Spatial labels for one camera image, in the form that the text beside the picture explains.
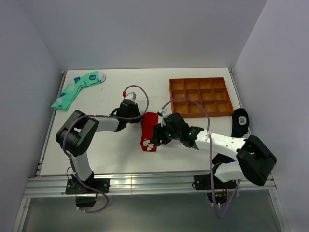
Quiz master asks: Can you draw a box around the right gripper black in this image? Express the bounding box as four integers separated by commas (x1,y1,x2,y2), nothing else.
150,121,182,146

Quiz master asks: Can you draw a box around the red santa sock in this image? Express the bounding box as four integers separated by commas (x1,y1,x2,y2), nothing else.
140,112,158,152

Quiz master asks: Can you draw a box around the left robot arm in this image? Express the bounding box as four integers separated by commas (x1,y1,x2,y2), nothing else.
56,99,140,193

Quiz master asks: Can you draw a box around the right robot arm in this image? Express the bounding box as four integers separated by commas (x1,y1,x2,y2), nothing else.
150,113,277,189

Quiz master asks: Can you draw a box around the mint green patterned sock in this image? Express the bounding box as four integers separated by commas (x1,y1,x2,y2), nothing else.
52,71,107,111

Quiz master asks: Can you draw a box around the orange compartment tray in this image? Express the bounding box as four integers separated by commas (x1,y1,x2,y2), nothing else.
169,77,234,118

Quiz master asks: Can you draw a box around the black blue sock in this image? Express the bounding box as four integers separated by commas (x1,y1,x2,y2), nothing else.
212,108,249,165

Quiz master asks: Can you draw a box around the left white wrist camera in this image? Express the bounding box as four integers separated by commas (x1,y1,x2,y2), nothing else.
123,91,136,102

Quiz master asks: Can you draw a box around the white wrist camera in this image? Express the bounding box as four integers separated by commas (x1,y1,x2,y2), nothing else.
123,91,136,102
157,108,170,126

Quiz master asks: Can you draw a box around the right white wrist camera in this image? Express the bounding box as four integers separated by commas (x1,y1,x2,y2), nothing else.
157,108,170,126

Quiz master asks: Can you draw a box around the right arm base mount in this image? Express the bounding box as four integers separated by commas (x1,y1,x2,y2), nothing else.
192,174,237,204

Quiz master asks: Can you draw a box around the aluminium frame rail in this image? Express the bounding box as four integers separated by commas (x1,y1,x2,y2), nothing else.
23,169,277,198

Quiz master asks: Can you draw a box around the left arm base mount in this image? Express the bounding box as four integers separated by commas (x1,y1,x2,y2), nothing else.
65,177,110,213

